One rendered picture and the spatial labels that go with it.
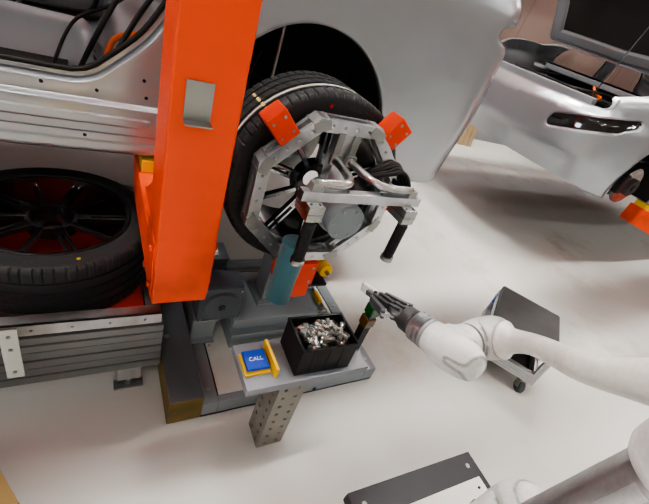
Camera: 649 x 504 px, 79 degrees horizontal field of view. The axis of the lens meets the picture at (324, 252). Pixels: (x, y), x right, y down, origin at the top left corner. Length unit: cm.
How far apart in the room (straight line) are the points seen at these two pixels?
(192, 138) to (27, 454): 113
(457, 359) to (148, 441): 109
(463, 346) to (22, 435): 138
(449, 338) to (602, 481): 44
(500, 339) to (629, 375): 35
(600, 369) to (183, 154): 96
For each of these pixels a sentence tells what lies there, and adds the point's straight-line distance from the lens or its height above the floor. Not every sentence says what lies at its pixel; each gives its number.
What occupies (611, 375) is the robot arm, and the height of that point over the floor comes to 104.
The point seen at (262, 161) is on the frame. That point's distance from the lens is 119.
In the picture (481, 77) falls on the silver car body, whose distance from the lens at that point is 211.
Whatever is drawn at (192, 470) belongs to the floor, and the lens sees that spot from 158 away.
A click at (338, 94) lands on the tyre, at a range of 130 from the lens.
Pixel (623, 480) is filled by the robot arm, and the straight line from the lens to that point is 73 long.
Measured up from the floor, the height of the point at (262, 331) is 17.
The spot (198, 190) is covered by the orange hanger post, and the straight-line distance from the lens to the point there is 106.
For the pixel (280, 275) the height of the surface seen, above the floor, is 61.
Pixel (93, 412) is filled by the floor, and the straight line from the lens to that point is 169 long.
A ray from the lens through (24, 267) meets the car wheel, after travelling 145.
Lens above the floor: 143
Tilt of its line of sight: 33 degrees down
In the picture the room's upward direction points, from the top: 21 degrees clockwise
